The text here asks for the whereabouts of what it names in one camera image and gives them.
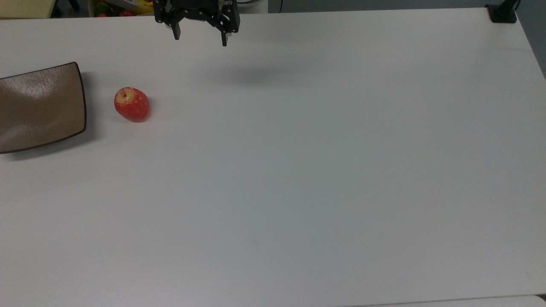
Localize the black table clamp mount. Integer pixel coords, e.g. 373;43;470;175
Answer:
486;0;521;24

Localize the red apple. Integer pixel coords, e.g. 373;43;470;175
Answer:
114;87;151;123

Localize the beige wooden furniture panel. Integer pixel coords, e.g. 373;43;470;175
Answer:
0;0;57;19

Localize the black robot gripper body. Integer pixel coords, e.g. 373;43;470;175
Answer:
169;0;224;22

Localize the box of toy fruits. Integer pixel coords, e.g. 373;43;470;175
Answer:
89;0;155;18

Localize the brown square ceramic plate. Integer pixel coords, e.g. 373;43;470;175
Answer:
0;62;87;154

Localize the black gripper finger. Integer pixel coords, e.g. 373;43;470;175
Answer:
154;0;186;41
212;2;241;47

